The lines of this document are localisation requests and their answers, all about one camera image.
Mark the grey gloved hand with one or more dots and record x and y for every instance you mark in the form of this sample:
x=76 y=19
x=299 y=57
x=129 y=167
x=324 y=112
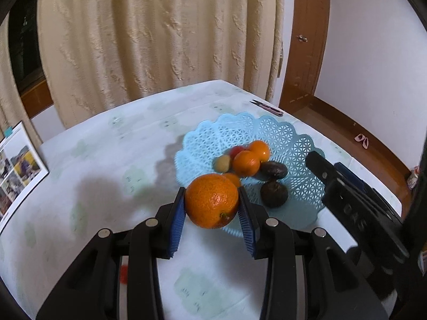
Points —
x=388 y=279

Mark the small orange kumquat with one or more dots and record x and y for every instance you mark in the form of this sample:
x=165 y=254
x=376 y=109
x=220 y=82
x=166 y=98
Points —
x=233 y=178

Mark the beige curtain right panel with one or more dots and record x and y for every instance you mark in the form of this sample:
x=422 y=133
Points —
x=100 y=54

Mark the wooden bed frame rail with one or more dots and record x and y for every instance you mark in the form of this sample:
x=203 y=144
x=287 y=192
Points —
x=378 y=158

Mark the beige curtain left panel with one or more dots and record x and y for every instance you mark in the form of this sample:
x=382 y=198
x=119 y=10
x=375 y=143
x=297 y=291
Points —
x=12 y=109

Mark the white floral tablecloth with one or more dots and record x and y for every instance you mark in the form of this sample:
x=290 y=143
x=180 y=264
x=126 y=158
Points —
x=116 y=169

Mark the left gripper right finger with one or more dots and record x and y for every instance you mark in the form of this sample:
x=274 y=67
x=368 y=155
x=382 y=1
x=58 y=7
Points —
x=308 y=276

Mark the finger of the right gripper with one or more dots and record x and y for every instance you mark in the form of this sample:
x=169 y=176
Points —
x=320 y=167
x=354 y=179

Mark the light blue lattice basket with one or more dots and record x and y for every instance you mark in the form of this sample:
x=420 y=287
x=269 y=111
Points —
x=210 y=140

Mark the small orange tangerine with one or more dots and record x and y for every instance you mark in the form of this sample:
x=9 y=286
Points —
x=246 y=164

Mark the brown wooden door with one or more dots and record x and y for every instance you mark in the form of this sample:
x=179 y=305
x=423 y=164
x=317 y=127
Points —
x=307 y=46

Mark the red cherry tomato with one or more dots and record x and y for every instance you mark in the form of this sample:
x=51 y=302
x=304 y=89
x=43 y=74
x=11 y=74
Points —
x=234 y=151

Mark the teal binder clip right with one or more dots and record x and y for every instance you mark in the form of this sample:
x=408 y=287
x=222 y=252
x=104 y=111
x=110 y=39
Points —
x=8 y=132

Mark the beige curtain panel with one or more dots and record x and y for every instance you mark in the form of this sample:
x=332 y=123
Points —
x=12 y=109
x=100 y=54

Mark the large orange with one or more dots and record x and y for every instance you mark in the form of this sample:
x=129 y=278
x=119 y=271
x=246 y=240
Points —
x=211 y=201

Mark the photo collage display board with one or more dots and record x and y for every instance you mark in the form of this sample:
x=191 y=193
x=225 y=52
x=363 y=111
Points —
x=22 y=169

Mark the orange tangerine behind finger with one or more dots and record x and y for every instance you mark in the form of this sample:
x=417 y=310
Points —
x=261 y=149

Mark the dark brown round fruit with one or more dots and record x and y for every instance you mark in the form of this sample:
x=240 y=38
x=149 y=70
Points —
x=273 y=194

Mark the small tan longan fruit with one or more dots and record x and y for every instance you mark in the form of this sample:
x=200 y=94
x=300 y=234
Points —
x=222 y=164

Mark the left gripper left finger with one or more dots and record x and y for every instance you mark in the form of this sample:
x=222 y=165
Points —
x=89 y=289

